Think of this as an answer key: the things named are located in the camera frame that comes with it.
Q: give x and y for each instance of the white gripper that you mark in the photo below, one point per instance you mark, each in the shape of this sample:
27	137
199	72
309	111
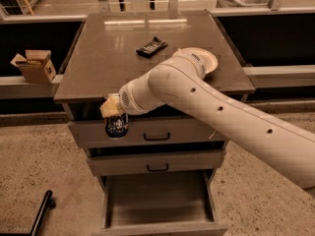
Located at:
125	99

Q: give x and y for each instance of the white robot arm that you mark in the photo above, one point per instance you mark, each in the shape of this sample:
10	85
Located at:
179	83

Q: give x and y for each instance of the top grey drawer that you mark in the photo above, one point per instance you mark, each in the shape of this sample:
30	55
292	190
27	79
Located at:
145	132

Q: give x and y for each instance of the grey drawer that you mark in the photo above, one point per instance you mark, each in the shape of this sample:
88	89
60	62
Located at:
145	132
160	204
155	162

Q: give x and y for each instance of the grey drawer cabinet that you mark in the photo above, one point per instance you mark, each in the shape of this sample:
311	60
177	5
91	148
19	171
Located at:
105	59

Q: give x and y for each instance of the middle grey drawer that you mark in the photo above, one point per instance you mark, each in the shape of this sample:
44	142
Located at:
155	162

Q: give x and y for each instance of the bottom grey drawer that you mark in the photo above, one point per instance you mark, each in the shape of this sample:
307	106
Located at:
160	204

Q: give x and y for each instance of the black snack bar wrapper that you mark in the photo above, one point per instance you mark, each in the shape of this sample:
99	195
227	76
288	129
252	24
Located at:
152	48

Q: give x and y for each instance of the open cardboard box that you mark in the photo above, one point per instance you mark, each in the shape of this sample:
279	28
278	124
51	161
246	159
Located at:
36	66

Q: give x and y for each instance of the white paper bowl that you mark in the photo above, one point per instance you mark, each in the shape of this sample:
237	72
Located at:
207	61

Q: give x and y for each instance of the black bar bottom left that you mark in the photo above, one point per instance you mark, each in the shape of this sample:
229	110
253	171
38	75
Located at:
46	204

